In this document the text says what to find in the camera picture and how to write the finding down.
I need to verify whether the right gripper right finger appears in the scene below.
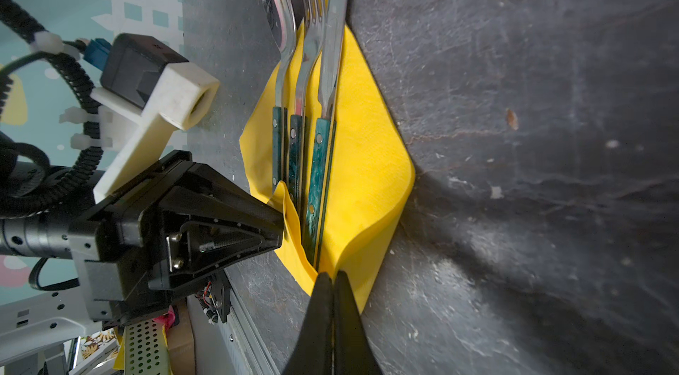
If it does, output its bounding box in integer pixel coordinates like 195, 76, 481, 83
333, 271, 382, 375

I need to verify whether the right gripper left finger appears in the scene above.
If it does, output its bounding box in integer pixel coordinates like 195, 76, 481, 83
282, 272, 333, 374

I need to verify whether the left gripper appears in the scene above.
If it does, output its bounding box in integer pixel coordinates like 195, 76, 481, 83
68, 151, 284, 325

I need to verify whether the yellow paper napkin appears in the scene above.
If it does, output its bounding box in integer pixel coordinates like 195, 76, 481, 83
240, 28, 415, 311

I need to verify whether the spoon with teal handle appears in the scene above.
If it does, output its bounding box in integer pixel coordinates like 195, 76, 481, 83
256, 0, 298, 196

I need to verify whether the fork with teal handle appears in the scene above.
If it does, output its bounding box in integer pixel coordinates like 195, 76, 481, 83
288, 0, 325, 210

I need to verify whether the knife with teal handle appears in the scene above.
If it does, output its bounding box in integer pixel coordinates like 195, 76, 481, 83
305, 0, 348, 268

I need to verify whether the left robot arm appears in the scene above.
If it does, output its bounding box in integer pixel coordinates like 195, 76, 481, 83
1, 0, 284, 327

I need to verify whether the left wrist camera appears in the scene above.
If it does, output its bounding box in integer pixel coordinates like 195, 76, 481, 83
91, 33, 220, 203

